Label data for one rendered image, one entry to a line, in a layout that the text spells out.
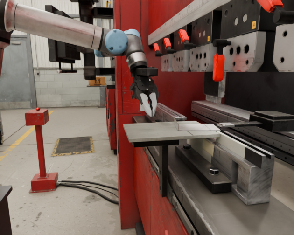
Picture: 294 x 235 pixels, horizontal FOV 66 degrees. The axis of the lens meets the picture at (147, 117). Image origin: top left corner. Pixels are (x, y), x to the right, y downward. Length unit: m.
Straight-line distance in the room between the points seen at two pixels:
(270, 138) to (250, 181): 0.36
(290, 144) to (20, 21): 0.89
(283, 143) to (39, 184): 2.21
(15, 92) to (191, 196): 7.81
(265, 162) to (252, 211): 0.11
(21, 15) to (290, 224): 0.83
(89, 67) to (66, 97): 5.90
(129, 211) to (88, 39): 1.37
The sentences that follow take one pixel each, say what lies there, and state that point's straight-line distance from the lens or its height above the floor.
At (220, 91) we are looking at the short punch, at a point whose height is 1.12.
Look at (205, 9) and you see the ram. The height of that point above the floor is 1.35.
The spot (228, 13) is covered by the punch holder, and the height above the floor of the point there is 1.31.
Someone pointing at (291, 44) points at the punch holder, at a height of 1.22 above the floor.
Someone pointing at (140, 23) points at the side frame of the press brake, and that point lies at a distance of 1.57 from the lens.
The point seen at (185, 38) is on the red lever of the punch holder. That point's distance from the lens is 0.79.
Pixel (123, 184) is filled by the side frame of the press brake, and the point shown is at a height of 0.37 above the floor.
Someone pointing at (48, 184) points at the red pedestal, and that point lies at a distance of 2.55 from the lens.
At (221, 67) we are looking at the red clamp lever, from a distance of 0.57.
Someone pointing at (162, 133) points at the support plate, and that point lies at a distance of 0.66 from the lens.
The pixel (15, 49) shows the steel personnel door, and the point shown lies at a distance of 8.16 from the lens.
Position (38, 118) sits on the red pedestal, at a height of 0.75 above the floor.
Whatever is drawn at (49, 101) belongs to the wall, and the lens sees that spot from 8.03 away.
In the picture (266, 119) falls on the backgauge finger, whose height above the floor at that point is 1.02.
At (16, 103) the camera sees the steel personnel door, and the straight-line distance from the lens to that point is 8.23.
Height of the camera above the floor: 1.18
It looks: 12 degrees down
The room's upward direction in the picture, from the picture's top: straight up
